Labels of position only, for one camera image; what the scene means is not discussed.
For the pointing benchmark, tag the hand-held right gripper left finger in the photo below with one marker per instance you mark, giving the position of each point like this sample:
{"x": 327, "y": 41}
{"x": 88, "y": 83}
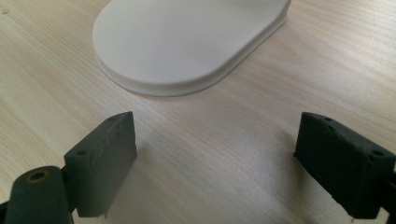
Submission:
{"x": 99, "y": 168}

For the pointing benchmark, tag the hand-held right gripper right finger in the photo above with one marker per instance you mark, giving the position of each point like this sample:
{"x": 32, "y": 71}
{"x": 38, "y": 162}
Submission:
{"x": 342, "y": 168}

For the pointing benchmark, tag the white oval lamp base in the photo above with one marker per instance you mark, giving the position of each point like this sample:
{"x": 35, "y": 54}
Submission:
{"x": 183, "y": 43}

